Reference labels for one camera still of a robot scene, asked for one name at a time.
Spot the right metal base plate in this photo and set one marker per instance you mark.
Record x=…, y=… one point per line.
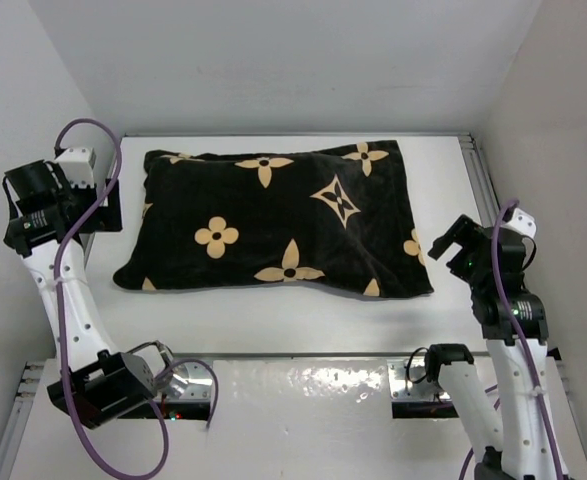
x=408, y=384

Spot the black pillowcase with beige flowers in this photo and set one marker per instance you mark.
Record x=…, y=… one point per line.
x=340, y=217

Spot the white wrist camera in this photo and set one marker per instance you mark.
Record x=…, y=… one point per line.
x=521, y=222
x=78, y=164

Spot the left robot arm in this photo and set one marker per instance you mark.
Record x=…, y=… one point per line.
x=106, y=383

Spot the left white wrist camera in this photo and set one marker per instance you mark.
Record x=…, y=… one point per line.
x=78, y=164

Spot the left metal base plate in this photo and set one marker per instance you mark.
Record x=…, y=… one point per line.
x=188, y=379

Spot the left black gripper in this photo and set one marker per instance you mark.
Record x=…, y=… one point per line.
x=105, y=218

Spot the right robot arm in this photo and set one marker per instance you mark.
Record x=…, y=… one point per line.
x=512, y=437

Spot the aluminium table frame rail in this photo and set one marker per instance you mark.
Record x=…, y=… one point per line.
x=493, y=210

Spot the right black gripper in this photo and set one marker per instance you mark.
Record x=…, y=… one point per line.
x=462, y=233

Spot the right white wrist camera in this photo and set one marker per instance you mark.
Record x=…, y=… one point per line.
x=521, y=222

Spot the metal base plate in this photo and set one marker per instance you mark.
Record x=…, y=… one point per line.
x=408, y=384
x=188, y=379

